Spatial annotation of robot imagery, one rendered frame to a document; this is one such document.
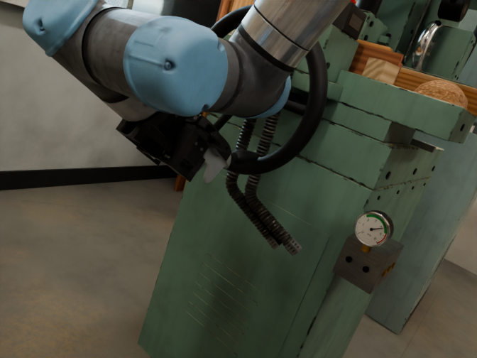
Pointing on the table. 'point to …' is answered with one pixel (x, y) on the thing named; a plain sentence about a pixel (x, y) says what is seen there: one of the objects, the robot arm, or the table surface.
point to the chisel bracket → (373, 29)
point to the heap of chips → (443, 92)
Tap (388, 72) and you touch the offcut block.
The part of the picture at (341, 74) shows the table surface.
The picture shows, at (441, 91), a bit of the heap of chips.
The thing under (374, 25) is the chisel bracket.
